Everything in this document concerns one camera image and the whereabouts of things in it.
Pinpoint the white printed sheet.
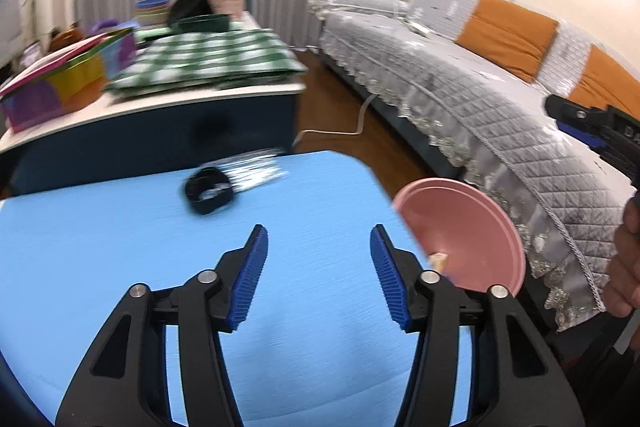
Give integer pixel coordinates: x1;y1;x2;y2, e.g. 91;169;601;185
0;0;27;64

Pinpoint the colourful box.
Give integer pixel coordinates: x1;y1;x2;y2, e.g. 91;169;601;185
0;29;138;134

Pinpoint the white cable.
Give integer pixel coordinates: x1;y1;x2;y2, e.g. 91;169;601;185
294;91;377;146

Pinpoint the black hat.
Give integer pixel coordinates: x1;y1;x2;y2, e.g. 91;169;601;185
167;0;214;25

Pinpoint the green checked cloth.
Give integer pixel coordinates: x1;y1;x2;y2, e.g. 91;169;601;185
105;29;309;98

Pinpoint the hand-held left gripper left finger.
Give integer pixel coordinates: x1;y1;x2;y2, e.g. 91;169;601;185
55;223;269;427

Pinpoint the pink plastic plate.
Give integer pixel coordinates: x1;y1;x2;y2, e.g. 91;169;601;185
392;178;526;294

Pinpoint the dark green tray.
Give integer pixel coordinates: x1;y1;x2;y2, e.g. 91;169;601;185
172;14;231;34

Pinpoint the clear plastic sheet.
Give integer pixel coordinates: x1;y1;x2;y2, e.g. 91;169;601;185
220;148;290;194

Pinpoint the dark blue cabinet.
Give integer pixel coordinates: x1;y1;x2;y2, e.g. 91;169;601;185
0;82;307;198

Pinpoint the black band roll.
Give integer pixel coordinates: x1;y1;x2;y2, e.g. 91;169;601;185
184;167;237;216

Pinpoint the brown teapot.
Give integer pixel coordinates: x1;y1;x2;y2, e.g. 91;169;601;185
50;27;87;54

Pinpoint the stack of bowls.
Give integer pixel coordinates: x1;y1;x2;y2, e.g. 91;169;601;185
135;0;173;28

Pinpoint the large orange cushion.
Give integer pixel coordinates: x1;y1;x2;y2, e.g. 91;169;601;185
456;0;560;84

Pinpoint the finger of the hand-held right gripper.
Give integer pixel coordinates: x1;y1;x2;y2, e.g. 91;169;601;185
544;93;609;128
556;121;609;154

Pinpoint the grey quilted sofa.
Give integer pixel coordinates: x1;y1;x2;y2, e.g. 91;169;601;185
306;0;640;334

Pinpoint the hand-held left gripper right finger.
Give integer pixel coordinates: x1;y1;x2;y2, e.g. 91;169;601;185
369;223;586;427

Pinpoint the person's right hand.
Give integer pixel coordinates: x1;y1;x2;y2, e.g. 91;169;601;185
602;194;640;318

